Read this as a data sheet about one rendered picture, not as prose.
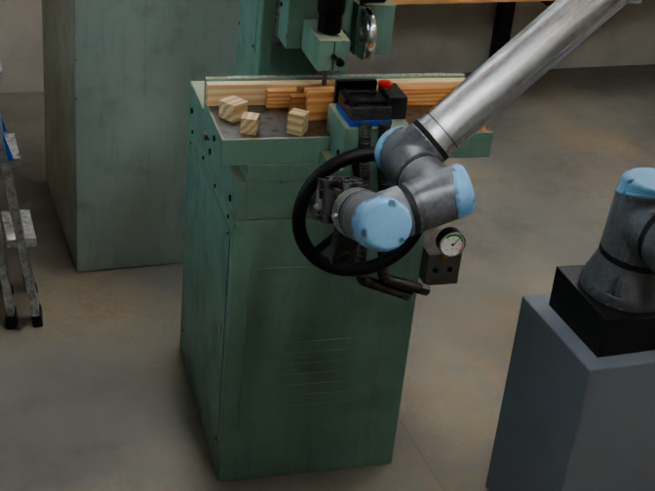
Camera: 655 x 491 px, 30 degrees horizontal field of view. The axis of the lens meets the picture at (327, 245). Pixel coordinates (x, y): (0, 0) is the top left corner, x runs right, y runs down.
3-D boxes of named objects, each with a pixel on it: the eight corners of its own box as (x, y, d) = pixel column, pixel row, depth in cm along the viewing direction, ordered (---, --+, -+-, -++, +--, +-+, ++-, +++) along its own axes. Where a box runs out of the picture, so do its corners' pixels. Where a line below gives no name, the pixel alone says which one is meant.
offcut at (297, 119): (307, 131, 257) (309, 110, 255) (301, 136, 254) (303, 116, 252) (291, 127, 258) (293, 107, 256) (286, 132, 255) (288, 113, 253)
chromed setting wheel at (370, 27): (363, 69, 276) (368, 16, 270) (348, 50, 286) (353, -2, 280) (375, 68, 277) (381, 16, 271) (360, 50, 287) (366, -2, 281)
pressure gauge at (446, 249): (436, 265, 271) (441, 233, 267) (430, 256, 274) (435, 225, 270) (462, 264, 273) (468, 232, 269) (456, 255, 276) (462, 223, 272)
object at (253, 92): (207, 106, 264) (208, 85, 261) (205, 102, 265) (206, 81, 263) (465, 100, 280) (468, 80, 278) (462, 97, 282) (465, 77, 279)
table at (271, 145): (228, 187, 244) (229, 160, 241) (201, 125, 269) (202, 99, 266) (507, 175, 261) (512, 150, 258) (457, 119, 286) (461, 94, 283)
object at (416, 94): (266, 108, 265) (267, 92, 264) (264, 105, 267) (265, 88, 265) (504, 103, 281) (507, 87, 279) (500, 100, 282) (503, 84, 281)
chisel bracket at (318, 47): (315, 78, 261) (319, 40, 256) (299, 55, 272) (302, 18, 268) (348, 78, 263) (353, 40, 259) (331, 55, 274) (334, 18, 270)
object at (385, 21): (353, 55, 282) (358, 5, 277) (344, 45, 288) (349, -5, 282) (391, 55, 285) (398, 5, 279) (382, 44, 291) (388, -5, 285)
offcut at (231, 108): (233, 123, 257) (234, 105, 255) (218, 116, 259) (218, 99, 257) (247, 118, 260) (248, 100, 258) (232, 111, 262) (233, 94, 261)
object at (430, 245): (424, 286, 276) (429, 255, 272) (407, 259, 286) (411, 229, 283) (459, 283, 279) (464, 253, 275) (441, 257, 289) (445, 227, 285)
